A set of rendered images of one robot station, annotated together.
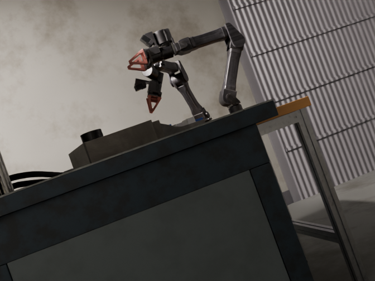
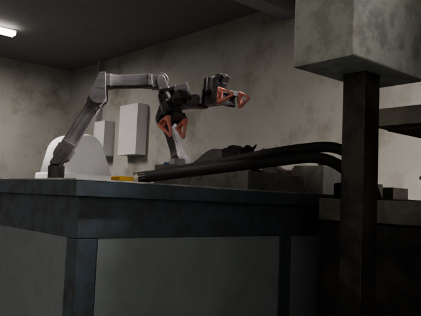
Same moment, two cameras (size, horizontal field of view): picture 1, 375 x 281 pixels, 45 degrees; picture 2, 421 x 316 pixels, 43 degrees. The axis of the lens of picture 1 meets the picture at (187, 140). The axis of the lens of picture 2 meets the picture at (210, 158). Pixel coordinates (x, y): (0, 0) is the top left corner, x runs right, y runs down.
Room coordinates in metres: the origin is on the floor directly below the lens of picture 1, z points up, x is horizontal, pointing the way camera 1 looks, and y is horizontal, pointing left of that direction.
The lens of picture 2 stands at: (3.12, 1.96, 0.76)
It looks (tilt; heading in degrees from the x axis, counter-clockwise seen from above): 5 degrees up; 240
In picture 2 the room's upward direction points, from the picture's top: 3 degrees clockwise
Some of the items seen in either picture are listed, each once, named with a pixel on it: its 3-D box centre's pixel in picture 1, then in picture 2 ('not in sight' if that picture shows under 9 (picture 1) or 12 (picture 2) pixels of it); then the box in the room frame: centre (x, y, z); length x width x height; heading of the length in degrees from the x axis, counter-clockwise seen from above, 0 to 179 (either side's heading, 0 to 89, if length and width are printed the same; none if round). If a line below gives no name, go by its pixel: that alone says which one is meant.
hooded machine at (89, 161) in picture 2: not in sight; (76, 195); (1.27, -4.62, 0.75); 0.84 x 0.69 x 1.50; 13
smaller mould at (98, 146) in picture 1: (121, 144); (384, 194); (1.15, 0.16, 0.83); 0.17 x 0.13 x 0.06; 101
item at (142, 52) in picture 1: (139, 59); (239, 98); (1.92, 0.08, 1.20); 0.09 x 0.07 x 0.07; 102
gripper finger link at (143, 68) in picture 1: (137, 64); (227, 95); (1.99, 0.09, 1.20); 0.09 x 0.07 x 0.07; 102
